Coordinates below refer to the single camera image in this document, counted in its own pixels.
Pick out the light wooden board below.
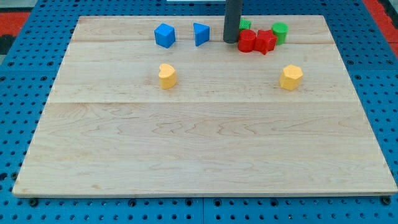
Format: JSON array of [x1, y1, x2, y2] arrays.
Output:
[[12, 16, 397, 198]]

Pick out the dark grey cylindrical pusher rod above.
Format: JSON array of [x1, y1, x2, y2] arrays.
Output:
[[223, 0, 243, 44]]

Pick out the green cylinder block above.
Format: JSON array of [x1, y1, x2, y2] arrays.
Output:
[[271, 22, 289, 45]]

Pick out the red cylinder block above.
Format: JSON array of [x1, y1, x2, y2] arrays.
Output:
[[238, 29, 256, 53]]

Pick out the blue cube block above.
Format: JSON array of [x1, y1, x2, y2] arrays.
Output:
[[154, 23, 175, 49]]

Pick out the red star block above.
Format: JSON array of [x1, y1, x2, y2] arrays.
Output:
[[254, 30, 277, 55]]

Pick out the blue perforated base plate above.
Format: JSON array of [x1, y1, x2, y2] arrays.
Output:
[[1, 1, 397, 223]]

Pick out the yellow hexagon block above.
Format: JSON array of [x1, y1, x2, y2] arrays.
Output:
[[279, 65, 303, 91]]

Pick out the blue triangular prism block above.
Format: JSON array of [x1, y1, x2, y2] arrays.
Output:
[[193, 22, 210, 47]]

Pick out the yellow heart block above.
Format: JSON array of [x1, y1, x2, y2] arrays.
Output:
[[159, 63, 177, 89]]

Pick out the green ribbed block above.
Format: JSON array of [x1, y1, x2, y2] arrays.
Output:
[[239, 18, 252, 31]]

